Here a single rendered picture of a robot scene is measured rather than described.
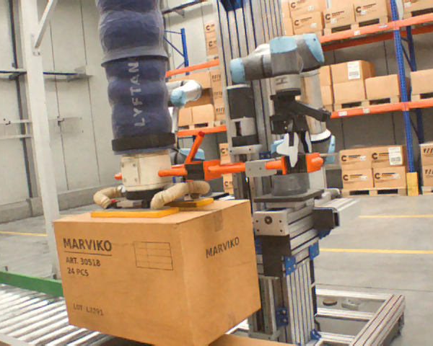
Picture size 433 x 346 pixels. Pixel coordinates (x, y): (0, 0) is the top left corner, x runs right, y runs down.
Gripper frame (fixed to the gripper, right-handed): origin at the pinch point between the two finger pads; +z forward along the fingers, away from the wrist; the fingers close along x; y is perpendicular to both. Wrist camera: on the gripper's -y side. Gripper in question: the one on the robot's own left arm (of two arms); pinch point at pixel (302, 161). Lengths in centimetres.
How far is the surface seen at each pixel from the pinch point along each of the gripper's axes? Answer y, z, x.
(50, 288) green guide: 167, 59, -22
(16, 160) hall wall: 968, -36, -478
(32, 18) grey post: 359, -164, -158
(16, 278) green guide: 202, 57, -21
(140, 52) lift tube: 50, -41, 7
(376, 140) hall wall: 239, 10, -844
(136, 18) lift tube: 50, -53, 8
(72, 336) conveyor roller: 109, 65, 9
